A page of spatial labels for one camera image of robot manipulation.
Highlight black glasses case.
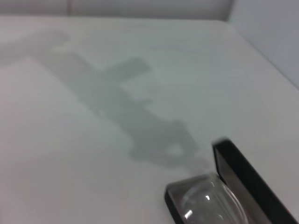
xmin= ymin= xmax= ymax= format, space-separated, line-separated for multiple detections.
xmin=164 ymin=139 xmax=299 ymax=224

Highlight clear plastic glasses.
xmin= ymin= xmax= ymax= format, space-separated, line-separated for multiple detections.
xmin=179 ymin=174 xmax=248 ymax=224

